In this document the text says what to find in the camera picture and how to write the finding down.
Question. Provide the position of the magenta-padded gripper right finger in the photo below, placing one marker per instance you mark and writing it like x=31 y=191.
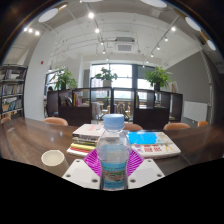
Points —
x=146 y=171

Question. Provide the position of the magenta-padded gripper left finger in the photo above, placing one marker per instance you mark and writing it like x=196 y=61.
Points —
x=80 y=173

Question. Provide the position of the clear plastic water bottle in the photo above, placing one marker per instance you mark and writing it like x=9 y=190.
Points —
x=113 y=150

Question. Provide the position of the red and white book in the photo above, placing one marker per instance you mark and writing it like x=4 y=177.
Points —
x=78 y=152

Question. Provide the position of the yellow-spined book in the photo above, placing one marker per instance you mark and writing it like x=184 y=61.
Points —
x=81 y=146

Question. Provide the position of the cream paper cup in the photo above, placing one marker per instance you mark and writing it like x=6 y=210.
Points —
x=52 y=157

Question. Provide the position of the dark-spined book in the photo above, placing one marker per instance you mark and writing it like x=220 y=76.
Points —
x=83 y=141

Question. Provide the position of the white-covered book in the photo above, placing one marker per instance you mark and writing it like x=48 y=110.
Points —
x=88 y=130

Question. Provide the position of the orange chairs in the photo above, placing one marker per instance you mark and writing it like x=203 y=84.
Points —
x=56 y=120

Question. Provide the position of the low dark shelf unit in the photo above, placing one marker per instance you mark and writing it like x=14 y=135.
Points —
x=80 y=113

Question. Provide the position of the potted green plant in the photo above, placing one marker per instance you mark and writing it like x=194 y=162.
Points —
x=63 y=78
x=157 y=77
x=106 y=76

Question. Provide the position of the large window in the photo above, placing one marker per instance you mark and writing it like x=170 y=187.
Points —
x=125 y=73

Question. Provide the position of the tall bookshelf with books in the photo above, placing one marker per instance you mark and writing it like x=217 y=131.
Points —
x=11 y=93

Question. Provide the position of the ceiling air conditioner unit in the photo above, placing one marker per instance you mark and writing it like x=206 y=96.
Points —
x=125 y=46

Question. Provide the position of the ceiling lights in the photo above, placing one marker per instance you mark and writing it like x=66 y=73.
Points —
x=48 y=15

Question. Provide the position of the white wall panel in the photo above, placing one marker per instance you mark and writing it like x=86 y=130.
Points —
x=195 y=111

